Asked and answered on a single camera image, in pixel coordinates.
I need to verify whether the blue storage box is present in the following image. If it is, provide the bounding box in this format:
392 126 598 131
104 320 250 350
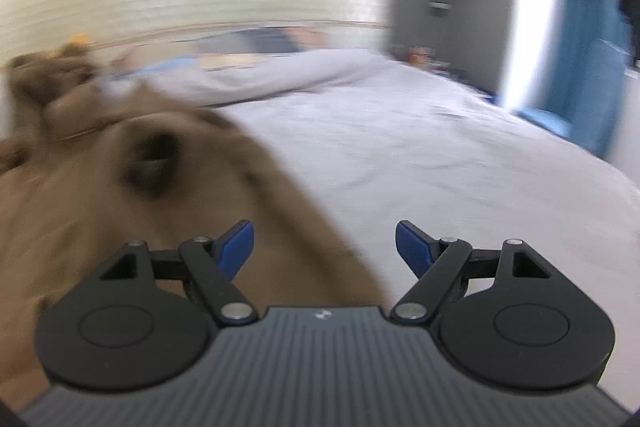
517 106 572 135

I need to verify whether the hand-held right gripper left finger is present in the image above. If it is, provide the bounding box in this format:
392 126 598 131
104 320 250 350
100 220 257 327

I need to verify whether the patchwork pillow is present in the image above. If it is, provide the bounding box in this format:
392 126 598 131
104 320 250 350
100 27 386 108

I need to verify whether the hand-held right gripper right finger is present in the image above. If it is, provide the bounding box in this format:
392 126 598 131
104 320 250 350
390 221 551 326

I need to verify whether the brown hoodie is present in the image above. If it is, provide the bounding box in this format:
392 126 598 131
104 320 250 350
0 44 388 413

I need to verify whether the blue curtain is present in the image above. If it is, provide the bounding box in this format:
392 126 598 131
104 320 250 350
547 0 637 160

